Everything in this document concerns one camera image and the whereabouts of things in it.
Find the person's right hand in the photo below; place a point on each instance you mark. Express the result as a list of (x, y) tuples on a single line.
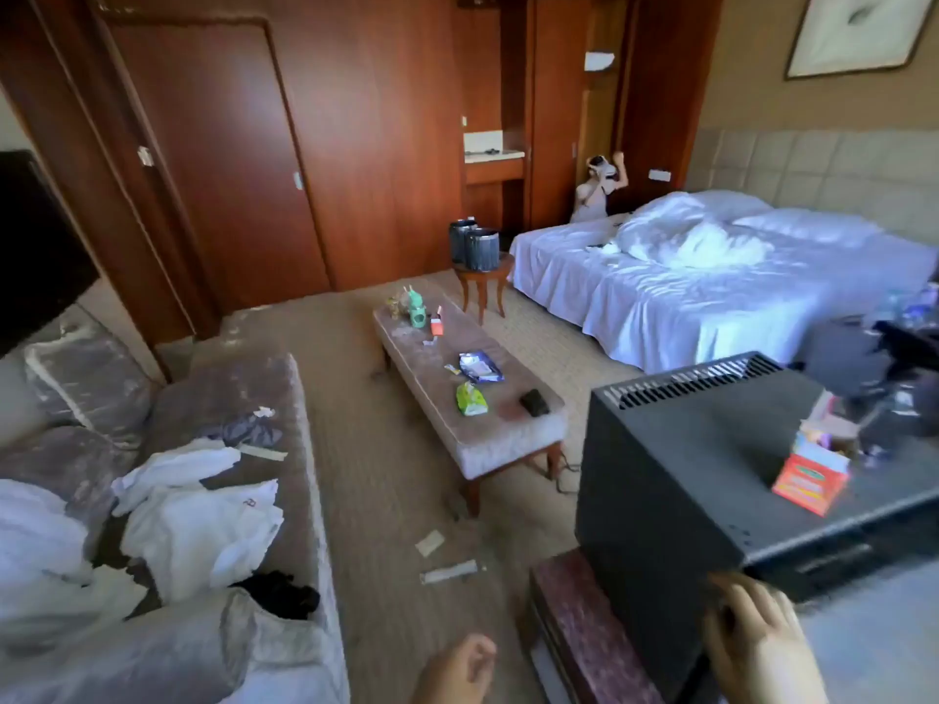
[(763, 652)]

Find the person's left hand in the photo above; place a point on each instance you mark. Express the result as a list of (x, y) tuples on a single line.
[(458, 670)]

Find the grey mini fridge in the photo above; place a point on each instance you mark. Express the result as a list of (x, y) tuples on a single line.
[(690, 462)]

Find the dark glass spray bottle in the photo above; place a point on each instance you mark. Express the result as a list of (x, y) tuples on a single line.
[(895, 410)]

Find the long paper strip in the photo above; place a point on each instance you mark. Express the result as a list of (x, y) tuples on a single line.
[(451, 572)]

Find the small paper scrap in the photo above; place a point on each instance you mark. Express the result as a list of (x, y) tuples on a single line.
[(430, 542)]

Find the dark red wooden stand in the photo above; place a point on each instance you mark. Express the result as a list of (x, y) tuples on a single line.
[(587, 638)]

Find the orange cardboard chalk box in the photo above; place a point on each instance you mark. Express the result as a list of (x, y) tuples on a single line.
[(810, 476)]

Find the black garment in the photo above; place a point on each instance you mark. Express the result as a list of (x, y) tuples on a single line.
[(279, 594)]

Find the grey upholstered bench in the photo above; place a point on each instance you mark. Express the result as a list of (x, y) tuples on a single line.
[(470, 425)]

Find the green packet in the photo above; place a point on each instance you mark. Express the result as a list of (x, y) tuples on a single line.
[(471, 400)]

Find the small black case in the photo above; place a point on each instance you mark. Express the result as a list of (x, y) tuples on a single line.
[(534, 403)]

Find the large white garment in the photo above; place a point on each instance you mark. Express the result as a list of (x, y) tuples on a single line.
[(206, 542)]

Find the paper slip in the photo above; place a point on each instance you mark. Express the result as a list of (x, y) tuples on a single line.
[(264, 453)]

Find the dark cabinet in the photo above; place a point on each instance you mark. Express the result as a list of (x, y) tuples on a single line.
[(829, 359)]

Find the blue packet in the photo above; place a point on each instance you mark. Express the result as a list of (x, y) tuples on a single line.
[(480, 366)]

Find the grey garment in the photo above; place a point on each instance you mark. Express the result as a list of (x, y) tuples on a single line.
[(242, 429)]

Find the small white garment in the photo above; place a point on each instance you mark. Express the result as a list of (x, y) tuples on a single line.
[(176, 469)]

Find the white bed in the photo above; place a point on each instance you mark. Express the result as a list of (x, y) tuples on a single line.
[(690, 300)]

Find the green toy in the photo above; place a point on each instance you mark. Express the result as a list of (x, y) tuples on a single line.
[(415, 308)]

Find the grey velvet sofa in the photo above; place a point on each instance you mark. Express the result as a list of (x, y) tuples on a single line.
[(220, 388)]

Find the small clear water bottle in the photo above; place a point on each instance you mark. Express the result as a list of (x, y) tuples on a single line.
[(895, 308), (925, 305)]

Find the small wooden stool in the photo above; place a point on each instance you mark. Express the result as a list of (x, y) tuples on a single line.
[(481, 278)]

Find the black ribbed bin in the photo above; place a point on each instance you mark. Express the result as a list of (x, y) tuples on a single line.
[(460, 242), (486, 250)]

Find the white bed pillow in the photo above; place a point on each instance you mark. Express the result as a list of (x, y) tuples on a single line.
[(807, 227)]

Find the grey velvet cushion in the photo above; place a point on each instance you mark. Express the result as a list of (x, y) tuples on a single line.
[(88, 381)]

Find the beige padded headboard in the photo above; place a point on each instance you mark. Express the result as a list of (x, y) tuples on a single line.
[(836, 168)]

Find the black television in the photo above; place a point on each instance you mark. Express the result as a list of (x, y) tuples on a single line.
[(37, 249)]

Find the white wall lamp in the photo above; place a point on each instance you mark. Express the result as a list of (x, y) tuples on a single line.
[(599, 61)]

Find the framed wall picture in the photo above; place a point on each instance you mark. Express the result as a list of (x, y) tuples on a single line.
[(866, 29)]

